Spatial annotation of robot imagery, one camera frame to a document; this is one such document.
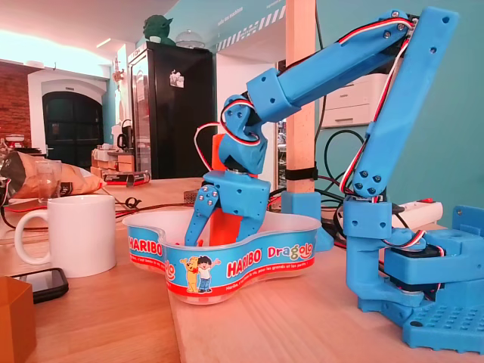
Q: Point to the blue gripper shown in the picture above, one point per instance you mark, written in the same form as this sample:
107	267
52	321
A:
242	192

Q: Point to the orange half-round block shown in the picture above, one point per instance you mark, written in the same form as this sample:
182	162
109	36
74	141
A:
223	230

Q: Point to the blue 3D-printed robot arm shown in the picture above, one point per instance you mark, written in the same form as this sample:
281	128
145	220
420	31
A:
321	75

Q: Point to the perforated metal box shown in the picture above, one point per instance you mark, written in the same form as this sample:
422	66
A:
193	196

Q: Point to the Haribo Dragolo candy tub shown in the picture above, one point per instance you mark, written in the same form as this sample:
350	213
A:
242	261

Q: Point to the red black flat box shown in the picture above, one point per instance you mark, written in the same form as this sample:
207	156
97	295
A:
125	177

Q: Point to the wooden drawer box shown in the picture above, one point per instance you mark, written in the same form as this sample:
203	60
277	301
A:
121	164

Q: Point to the black fridge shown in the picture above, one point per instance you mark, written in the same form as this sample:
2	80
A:
170	113

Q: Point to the black kettle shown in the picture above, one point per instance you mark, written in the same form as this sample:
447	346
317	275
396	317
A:
121	140

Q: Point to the light wooden base board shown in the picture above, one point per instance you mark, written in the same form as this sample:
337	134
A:
302	332

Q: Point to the white ceramic mug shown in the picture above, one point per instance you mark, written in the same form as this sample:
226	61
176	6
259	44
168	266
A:
83	234

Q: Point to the fridge photo magnet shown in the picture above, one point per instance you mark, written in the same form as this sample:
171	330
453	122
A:
177	78

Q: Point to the crumpled chips bag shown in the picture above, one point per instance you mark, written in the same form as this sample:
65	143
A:
75	181

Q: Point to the white printer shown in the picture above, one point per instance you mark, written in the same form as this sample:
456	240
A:
348	106

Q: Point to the dark arched door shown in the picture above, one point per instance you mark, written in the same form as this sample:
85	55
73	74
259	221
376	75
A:
72	128

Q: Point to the glass dome cover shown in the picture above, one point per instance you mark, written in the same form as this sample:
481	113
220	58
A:
191	39

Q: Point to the clear drinking glass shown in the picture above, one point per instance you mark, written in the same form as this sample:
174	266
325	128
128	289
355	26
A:
47	181

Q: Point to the black smartphone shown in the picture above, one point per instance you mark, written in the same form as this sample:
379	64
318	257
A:
49	283

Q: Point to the white power strip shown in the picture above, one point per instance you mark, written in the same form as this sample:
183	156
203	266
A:
419	211

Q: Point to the green Yoda figure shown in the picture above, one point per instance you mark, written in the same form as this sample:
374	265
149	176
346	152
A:
157	28

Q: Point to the blue post base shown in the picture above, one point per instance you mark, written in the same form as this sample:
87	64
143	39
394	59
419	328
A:
300	206

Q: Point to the wooden camera post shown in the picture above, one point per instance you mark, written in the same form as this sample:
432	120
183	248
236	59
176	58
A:
300	30

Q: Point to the blue printed bracket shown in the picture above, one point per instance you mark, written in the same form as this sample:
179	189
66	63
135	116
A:
470	223

